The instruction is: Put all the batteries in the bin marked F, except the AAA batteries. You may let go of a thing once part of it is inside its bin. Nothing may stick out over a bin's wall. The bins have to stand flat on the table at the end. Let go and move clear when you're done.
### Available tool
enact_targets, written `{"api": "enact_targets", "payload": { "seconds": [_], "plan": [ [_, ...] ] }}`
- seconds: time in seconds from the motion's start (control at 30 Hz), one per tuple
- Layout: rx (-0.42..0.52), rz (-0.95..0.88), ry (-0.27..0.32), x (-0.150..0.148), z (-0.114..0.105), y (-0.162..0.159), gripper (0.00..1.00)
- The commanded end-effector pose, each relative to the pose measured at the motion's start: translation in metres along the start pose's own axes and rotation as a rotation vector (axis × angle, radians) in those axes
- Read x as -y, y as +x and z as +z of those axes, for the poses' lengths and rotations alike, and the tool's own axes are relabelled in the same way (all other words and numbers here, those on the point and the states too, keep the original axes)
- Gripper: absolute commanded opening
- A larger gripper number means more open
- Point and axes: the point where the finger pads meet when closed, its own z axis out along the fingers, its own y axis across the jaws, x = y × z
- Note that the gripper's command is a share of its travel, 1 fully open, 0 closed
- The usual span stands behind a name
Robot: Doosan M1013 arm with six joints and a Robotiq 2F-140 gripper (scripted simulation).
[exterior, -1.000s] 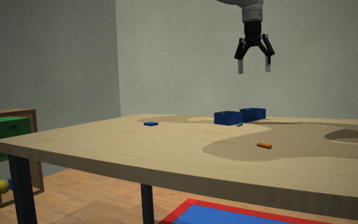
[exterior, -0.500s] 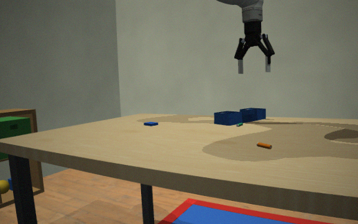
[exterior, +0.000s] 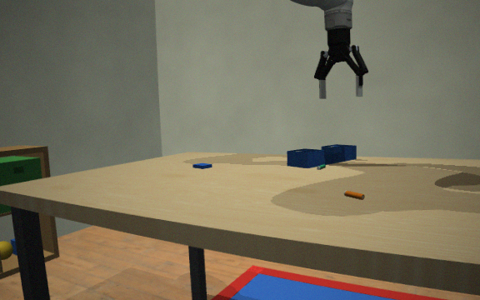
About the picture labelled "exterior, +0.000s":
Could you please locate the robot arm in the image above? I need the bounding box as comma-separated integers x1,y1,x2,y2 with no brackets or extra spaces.
291,0,353,31

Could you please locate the blue rectangular block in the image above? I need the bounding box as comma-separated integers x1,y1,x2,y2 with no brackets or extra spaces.
192,163,212,169

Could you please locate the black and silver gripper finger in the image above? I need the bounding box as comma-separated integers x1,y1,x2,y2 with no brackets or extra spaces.
337,45,368,97
314,51,336,99

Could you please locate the blue three-compartment bin rack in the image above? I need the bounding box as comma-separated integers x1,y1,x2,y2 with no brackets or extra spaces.
287,144,357,168

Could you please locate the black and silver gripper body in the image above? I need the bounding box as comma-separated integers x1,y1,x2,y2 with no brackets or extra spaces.
327,27,351,63

